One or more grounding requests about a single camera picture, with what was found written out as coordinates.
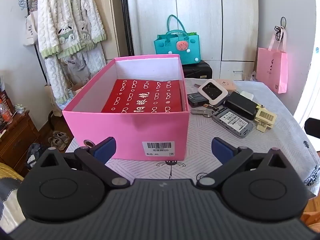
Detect black battery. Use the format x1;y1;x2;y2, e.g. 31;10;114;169
187;92;209;107

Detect white portable router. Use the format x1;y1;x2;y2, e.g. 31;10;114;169
197;79;228;106

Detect white tote bag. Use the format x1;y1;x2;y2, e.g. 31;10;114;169
23;0;38;46

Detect metal keys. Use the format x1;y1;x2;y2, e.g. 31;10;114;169
190;104;219;118

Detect black power bank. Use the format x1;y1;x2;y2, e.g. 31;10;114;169
223;91;258;120

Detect grey device with label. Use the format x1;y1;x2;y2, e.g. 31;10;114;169
212;107;255;138

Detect white fleece pajama top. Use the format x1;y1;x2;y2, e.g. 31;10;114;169
37;0;107;60

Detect yellow bedding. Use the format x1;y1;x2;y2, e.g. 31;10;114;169
0;162;24;180

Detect black hair ties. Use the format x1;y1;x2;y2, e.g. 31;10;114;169
273;17;287;41

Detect grey quilt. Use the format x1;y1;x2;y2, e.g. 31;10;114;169
0;177;27;233

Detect white wardrobe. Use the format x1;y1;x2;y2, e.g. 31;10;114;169
125;0;259;80

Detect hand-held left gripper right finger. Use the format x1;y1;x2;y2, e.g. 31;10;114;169
196;136;292;189

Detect white patterned tablecloth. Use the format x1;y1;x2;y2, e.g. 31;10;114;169
65;77;320;198

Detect black stand pole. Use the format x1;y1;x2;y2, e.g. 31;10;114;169
119;0;135;57

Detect black suitcase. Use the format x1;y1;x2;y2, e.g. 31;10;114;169
182;60;213;79

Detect pink paper bag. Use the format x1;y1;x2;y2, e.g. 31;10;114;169
257;26;288;94

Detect red printed bag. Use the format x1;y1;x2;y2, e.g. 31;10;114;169
101;79;182;113

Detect wooden cabinet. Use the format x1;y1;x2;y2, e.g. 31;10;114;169
0;112;42;175

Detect teal felt handbag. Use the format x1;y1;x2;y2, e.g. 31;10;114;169
153;14;201;64

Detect white fleece pajama pants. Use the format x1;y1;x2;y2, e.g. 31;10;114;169
45;47;107;105

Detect pink cardboard box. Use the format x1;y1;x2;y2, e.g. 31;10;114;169
62;54;190;160

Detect beige cabinet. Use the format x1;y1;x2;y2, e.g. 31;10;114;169
87;0;125;60

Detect white plastic bag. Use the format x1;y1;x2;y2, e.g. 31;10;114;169
61;52;90;80

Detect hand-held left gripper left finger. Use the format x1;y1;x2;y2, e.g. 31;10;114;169
36;136;130;189

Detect orange drink bottle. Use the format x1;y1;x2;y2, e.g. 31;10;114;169
0;99;13;124

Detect cream plastic device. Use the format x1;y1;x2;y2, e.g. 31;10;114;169
254;104;277;133

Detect grey sneaker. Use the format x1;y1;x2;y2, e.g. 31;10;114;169
48;136;63;151
52;131;70;144

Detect pink round compact case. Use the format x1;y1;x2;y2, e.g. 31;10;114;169
215;78;237;92

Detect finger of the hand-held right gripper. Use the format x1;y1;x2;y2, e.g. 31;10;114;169
305;117;320;140

